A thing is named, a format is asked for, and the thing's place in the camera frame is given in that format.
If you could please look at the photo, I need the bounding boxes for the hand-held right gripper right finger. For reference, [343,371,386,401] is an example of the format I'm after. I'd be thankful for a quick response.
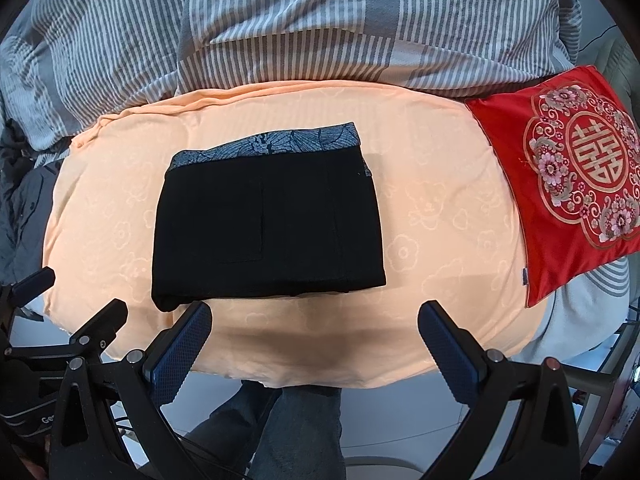
[417,300,581,480]

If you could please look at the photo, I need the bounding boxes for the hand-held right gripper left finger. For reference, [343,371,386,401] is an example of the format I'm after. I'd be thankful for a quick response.
[47,301,213,480]

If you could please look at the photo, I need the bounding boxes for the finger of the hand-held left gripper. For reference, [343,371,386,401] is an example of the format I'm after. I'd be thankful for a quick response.
[65,298,129,361]
[0,266,56,314]

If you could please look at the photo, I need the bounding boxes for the black pants with patterned waistband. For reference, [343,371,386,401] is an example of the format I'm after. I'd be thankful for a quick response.
[151,121,388,312]

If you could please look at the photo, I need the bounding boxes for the dark grey jacket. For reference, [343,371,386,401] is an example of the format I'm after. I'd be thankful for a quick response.
[0,117,66,281]

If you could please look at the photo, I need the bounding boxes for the light grey bed sheet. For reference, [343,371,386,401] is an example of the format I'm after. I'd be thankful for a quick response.
[530,252,631,366]

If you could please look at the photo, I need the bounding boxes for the peach patterned blanket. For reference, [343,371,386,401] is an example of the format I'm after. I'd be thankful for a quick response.
[42,79,551,391]

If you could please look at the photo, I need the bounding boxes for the person's right leg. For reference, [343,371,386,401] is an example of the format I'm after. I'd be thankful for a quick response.
[252,385,347,480]

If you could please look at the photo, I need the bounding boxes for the red embroidered pillow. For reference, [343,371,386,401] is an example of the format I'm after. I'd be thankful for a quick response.
[465,65,640,309]

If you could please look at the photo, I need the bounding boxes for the grey striped duvet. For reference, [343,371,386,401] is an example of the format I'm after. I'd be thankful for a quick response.
[0,0,586,168]

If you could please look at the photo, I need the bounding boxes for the grey metal frame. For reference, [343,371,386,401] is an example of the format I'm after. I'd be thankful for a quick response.
[570,320,640,461]

